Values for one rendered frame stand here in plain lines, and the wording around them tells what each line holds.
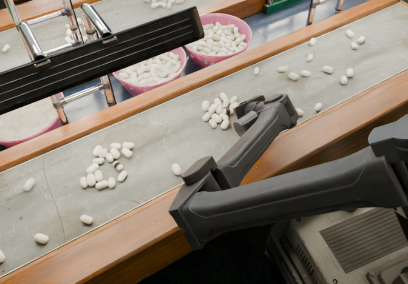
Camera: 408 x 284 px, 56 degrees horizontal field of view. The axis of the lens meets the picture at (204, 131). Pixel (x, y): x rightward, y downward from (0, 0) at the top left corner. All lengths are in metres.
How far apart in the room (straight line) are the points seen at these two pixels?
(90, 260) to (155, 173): 0.29
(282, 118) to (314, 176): 0.44
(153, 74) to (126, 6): 0.45
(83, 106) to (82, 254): 0.59
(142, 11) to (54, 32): 0.36
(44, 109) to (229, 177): 0.80
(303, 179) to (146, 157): 0.69
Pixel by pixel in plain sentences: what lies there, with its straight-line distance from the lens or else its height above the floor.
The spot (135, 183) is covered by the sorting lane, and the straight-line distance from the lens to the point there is 1.07.
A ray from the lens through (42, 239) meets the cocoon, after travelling 1.03.
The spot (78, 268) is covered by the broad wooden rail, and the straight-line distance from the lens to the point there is 0.96.
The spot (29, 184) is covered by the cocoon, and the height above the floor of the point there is 0.76.
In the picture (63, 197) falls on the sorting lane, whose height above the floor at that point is 0.74.
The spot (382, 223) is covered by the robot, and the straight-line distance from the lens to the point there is 1.41.
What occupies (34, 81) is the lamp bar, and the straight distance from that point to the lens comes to 0.89.
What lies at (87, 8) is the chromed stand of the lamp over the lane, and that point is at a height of 1.12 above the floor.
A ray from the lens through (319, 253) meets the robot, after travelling 1.29.
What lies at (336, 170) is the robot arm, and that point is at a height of 1.26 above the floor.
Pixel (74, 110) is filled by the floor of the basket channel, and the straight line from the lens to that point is 1.38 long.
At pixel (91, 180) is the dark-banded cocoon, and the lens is 1.07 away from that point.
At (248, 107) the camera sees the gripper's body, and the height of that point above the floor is 0.85.
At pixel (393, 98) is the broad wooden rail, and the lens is 1.35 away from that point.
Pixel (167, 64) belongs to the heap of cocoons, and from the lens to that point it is 1.38.
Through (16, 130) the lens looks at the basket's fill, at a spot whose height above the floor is 0.73.
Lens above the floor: 1.63
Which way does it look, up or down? 50 degrees down
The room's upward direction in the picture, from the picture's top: 1 degrees counter-clockwise
